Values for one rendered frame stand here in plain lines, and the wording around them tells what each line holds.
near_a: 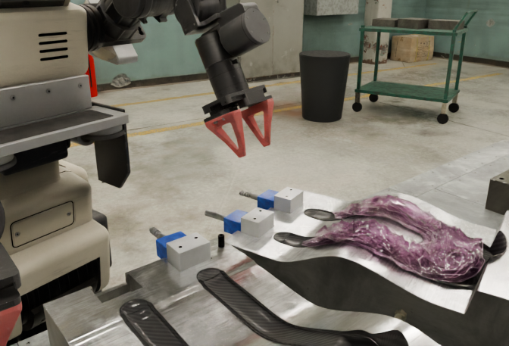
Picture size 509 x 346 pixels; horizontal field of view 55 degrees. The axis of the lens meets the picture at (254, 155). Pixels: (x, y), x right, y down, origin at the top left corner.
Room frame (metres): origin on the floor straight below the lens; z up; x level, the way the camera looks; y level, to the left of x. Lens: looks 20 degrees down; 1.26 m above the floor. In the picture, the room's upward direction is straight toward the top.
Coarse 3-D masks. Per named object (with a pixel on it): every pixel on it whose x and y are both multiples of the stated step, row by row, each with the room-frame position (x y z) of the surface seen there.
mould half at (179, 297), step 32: (224, 256) 0.60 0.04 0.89; (160, 288) 0.52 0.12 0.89; (192, 288) 0.52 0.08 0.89; (256, 288) 0.53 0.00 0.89; (288, 288) 0.53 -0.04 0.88; (64, 320) 0.46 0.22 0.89; (96, 320) 0.46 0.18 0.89; (192, 320) 0.47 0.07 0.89; (224, 320) 0.47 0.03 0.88; (288, 320) 0.47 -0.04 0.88; (320, 320) 0.45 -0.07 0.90; (352, 320) 0.43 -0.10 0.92; (384, 320) 0.41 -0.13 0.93
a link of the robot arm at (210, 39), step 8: (208, 32) 0.80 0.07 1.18; (216, 32) 0.80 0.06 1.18; (200, 40) 0.80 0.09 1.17; (208, 40) 0.79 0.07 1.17; (216, 40) 0.79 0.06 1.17; (200, 48) 0.80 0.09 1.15; (208, 48) 0.79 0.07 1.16; (216, 48) 0.79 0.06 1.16; (224, 48) 0.79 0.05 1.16; (200, 56) 0.80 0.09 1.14; (208, 56) 0.79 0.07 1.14; (216, 56) 0.78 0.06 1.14; (224, 56) 0.78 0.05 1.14; (232, 56) 0.79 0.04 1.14; (208, 64) 0.79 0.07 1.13
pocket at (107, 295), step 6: (126, 276) 0.55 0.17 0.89; (126, 282) 0.56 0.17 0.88; (132, 282) 0.55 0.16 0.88; (90, 288) 0.52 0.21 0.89; (114, 288) 0.54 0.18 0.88; (120, 288) 0.55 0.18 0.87; (126, 288) 0.55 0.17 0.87; (132, 288) 0.55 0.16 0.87; (138, 288) 0.54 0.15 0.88; (96, 294) 0.53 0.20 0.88; (102, 294) 0.53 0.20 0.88; (108, 294) 0.54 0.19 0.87; (114, 294) 0.54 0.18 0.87; (120, 294) 0.55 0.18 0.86; (102, 300) 0.53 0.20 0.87; (108, 300) 0.54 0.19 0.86
